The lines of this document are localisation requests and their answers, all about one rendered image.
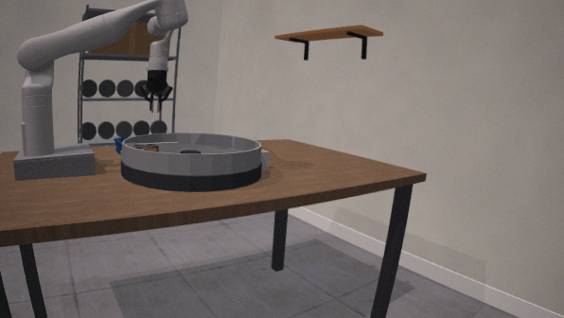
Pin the grey round turntable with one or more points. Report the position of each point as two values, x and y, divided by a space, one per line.
237 161

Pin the blue open crate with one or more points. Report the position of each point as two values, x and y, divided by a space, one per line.
118 148

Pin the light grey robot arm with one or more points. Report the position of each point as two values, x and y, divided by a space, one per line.
38 55

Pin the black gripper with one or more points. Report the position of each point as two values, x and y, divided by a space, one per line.
156 83

